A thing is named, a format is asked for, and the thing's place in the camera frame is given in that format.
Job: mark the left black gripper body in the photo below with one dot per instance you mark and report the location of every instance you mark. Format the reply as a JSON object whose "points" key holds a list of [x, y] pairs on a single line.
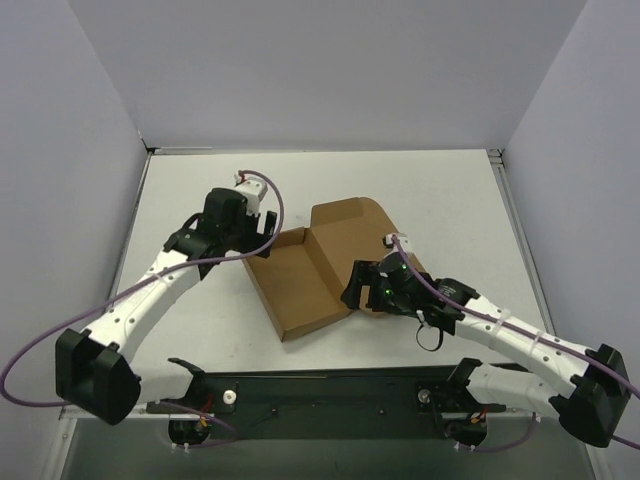
{"points": [[255, 232]]}

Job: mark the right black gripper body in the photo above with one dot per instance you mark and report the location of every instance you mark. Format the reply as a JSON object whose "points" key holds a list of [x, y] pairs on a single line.
{"points": [[373, 288]]}

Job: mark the brown cardboard box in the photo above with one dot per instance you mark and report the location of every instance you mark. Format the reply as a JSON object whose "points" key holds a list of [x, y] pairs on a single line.
{"points": [[301, 281]]}

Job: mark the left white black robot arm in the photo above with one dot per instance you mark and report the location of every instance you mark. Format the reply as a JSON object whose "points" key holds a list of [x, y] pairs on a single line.
{"points": [[93, 367]]}

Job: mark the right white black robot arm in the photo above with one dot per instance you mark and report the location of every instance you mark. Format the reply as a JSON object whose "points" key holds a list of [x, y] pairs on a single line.
{"points": [[586, 390]]}

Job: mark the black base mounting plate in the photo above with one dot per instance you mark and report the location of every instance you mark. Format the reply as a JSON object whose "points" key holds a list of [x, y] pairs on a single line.
{"points": [[354, 404]]}

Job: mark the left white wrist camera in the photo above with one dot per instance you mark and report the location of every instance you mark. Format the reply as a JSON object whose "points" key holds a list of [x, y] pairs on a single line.
{"points": [[254, 190]]}

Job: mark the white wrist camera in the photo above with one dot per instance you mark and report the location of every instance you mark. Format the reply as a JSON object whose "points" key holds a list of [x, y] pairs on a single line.
{"points": [[254, 190], [397, 242]]}

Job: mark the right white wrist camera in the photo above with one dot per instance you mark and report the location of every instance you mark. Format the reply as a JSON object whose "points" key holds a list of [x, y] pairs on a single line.
{"points": [[397, 242]]}

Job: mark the left aluminium side rail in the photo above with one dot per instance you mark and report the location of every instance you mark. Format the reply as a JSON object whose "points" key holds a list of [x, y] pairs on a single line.
{"points": [[116, 279]]}

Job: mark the aluminium side rail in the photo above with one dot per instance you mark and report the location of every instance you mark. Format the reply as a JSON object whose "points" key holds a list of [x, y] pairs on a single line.
{"points": [[116, 279], [495, 157]]}

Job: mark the right aluminium side rail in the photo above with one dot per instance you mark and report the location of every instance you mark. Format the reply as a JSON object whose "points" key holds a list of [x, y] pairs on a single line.
{"points": [[495, 157]]}

